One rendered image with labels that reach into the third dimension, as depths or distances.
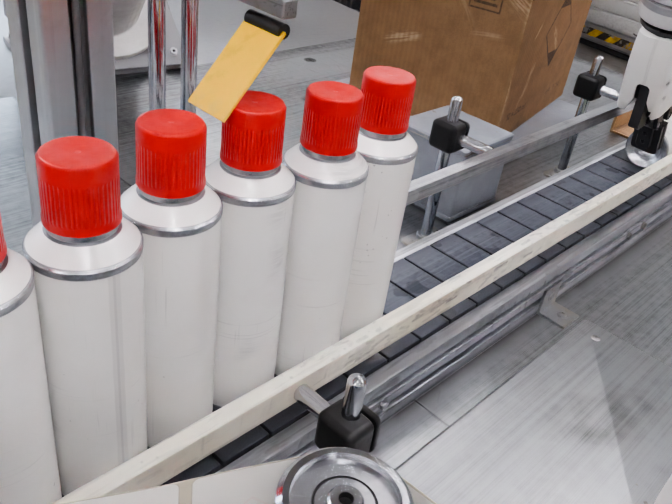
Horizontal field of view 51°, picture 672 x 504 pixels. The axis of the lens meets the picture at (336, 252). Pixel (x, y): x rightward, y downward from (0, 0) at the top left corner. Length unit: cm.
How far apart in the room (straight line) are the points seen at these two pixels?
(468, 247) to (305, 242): 29
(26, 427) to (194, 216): 12
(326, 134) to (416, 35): 62
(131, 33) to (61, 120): 70
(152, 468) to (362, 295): 19
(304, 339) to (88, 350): 17
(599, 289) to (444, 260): 20
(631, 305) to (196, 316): 51
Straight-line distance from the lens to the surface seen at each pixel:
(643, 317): 77
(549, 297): 71
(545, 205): 80
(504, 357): 64
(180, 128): 34
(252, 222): 38
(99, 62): 46
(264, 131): 37
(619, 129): 123
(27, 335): 32
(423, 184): 59
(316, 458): 21
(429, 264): 64
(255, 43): 38
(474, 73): 98
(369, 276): 48
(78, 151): 32
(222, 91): 37
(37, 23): 44
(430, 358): 55
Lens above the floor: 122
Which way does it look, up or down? 33 degrees down
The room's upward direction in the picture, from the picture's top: 9 degrees clockwise
